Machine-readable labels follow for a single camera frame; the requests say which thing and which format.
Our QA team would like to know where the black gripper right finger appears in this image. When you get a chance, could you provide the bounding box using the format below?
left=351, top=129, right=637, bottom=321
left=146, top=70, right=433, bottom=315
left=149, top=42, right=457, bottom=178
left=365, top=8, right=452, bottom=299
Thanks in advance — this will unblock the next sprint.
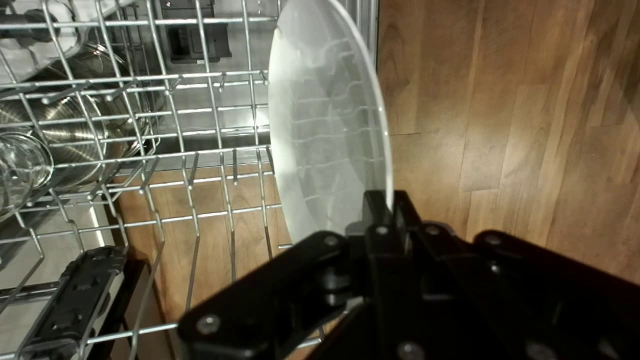
left=395, top=188, right=640, bottom=360

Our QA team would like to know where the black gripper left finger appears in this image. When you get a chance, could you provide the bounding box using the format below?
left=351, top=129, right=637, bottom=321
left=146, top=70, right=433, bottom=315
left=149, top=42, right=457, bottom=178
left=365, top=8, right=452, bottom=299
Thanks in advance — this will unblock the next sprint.
left=178, top=188, right=399, bottom=360

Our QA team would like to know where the white ceramic plate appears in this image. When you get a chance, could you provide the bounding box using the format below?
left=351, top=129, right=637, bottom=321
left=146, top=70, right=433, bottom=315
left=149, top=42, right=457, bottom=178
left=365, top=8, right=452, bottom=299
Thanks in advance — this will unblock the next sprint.
left=267, top=0, right=395, bottom=245

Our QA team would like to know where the steel pot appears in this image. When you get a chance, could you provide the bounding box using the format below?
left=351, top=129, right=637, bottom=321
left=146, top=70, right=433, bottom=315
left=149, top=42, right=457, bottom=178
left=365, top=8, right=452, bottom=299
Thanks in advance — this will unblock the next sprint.
left=18, top=42, right=163, bottom=195

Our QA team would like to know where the wire dishwasher rack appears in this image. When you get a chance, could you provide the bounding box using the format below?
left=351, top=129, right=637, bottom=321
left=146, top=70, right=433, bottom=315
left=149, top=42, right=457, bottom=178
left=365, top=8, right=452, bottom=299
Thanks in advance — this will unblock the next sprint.
left=0, top=0, right=377, bottom=360

